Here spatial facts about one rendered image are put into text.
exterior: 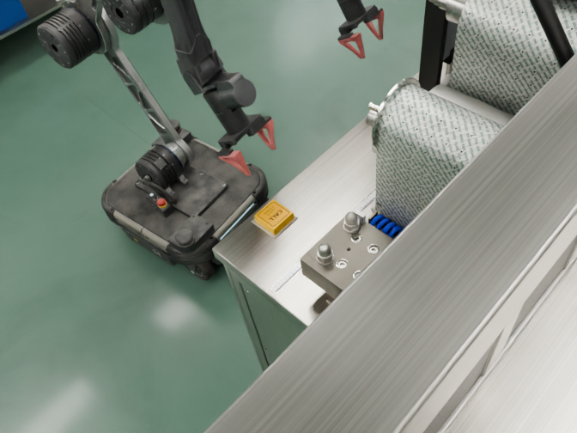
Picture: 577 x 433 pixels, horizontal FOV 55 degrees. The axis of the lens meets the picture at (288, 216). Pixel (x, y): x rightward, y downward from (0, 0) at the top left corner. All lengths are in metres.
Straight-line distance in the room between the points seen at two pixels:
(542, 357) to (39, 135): 3.08
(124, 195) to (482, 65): 1.73
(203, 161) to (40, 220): 0.89
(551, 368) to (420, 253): 0.26
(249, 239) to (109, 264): 1.34
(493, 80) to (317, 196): 0.51
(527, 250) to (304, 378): 0.17
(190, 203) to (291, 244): 1.07
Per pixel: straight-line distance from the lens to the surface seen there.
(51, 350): 2.48
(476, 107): 1.12
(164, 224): 2.31
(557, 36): 0.56
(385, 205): 1.16
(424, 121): 0.98
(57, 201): 2.98
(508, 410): 0.57
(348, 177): 1.43
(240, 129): 1.24
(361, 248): 1.13
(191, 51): 1.17
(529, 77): 1.11
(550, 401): 0.58
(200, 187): 2.37
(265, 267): 1.28
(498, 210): 0.40
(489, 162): 0.43
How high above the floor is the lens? 1.96
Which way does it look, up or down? 51 degrees down
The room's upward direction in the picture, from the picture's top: 10 degrees counter-clockwise
